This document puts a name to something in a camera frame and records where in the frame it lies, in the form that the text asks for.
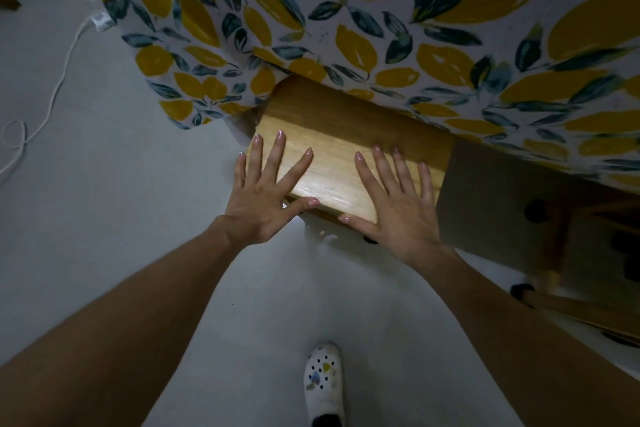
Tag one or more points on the person's right forearm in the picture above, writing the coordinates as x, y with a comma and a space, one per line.
530, 341

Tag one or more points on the wooden table leg frame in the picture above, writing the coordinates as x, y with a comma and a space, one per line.
575, 261

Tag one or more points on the person's right hand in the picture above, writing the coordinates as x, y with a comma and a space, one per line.
400, 221

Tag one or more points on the person's left middle finger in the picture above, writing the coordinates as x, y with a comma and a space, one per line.
273, 156

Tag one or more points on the person's left thumb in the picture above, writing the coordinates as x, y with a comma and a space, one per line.
301, 208

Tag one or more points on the white power adapter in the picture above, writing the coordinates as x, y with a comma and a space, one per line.
103, 20

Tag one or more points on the person's left hand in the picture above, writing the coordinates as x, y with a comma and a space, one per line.
255, 209

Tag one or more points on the lemon leaf print tablecloth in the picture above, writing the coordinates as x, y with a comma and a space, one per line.
400, 36

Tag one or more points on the white clog shoe with charms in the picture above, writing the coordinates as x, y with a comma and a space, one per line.
324, 384

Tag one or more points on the person's right thumb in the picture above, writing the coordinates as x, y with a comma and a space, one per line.
357, 223

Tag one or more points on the person's left forearm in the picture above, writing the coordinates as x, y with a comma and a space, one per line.
115, 321

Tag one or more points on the person's right little finger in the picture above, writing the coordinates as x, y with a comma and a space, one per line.
426, 182

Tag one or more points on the person's left little finger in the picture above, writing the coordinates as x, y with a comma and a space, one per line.
239, 170

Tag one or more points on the person's right middle finger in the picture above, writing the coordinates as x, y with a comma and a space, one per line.
386, 169

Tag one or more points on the wooden stool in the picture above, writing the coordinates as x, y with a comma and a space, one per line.
345, 141

